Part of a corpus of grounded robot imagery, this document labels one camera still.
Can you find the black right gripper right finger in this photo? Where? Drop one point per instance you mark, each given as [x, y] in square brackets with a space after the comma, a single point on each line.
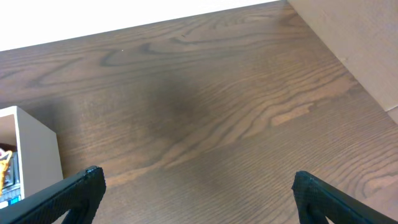
[320, 203]

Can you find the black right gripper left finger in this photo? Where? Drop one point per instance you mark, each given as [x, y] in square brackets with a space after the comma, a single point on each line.
[78, 197]

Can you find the red grey toy truck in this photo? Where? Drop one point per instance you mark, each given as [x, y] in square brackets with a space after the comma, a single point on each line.
[10, 180]

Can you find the white cardboard box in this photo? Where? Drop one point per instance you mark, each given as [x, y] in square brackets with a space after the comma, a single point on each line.
[37, 149]

